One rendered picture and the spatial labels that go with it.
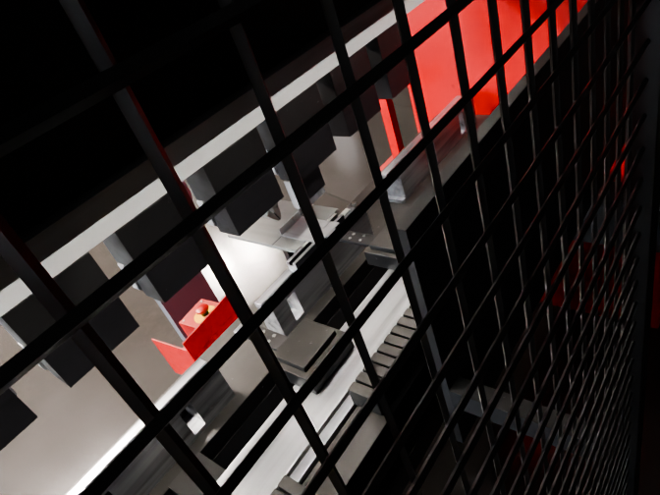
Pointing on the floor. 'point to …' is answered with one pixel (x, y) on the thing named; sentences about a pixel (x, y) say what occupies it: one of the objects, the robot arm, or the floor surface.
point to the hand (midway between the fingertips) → (275, 217)
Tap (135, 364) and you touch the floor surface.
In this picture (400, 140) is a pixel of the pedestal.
